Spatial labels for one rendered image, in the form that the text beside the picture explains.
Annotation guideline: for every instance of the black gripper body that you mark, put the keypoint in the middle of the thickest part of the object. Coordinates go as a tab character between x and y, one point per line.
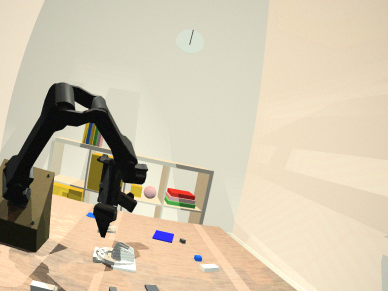
105	208

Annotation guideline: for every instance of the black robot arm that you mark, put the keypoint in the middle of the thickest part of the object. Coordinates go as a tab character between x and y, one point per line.
59	111

